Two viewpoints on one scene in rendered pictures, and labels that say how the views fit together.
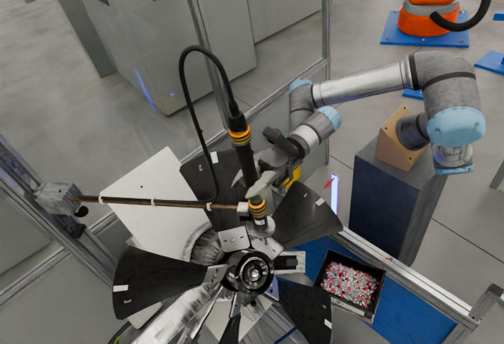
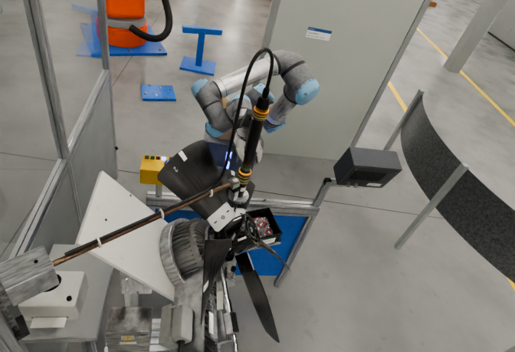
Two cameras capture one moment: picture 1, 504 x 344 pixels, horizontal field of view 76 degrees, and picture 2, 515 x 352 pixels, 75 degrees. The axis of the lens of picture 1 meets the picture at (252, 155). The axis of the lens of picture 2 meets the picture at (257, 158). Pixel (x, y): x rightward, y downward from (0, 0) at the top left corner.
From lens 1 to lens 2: 0.80 m
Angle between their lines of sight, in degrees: 51
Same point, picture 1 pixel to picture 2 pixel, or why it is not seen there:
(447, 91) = (302, 71)
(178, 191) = (132, 212)
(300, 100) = (211, 95)
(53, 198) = (38, 272)
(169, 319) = (208, 312)
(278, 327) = not seen: hidden behind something
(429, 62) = (285, 57)
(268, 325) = not seen: hidden behind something
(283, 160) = not seen: hidden behind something
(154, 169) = (105, 197)
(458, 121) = (313, 87)
